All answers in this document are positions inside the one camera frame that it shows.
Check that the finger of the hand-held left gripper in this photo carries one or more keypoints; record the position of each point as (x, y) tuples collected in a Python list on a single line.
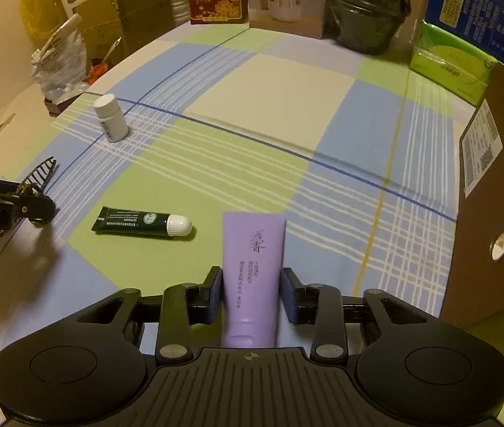
[(33, 209)]

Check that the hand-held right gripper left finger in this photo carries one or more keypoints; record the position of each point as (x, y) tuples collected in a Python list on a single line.
[(214, 293)]

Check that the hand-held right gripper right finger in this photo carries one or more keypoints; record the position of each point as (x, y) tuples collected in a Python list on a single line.
[(288, 296)]

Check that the dark patterned hair claw clip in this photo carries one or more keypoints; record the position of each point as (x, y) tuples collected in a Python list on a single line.
[(40, 173)]

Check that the purple tube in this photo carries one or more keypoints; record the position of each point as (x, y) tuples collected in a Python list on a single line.
[(252, 267)]

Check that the brown cardboard box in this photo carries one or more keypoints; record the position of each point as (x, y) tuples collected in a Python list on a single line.
[(492, 195)]

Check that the plaid cloth covered desktop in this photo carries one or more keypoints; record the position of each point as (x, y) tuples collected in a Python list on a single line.
[(256, 111)]

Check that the dark green tube white cap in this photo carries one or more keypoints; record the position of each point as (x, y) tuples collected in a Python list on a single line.
[(136, 221)]

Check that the dark red tray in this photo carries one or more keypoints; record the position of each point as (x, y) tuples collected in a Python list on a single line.
[(58, 106)]

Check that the small white bottle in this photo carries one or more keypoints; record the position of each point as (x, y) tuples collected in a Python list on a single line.
[(111, 120)]

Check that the crumpled silver plastic bag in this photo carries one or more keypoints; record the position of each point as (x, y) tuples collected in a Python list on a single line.
[(60, 62)]

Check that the yellow plastic bag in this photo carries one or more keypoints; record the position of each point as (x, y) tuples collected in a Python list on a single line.
[(40, 4)]

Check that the brown shipping carton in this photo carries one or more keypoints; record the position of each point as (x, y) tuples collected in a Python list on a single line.
[(145, 13)]

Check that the stack of white papers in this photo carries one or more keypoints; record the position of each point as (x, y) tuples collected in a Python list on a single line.
[(179, 4)]

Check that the green tissue pack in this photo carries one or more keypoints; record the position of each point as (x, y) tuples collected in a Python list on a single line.
[(450, 64)]

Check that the white humidifier box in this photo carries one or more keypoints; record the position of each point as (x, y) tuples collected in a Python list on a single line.
[(285, 0)]

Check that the blue printed box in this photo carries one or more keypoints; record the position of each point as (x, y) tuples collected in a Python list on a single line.
[(488, 18)]

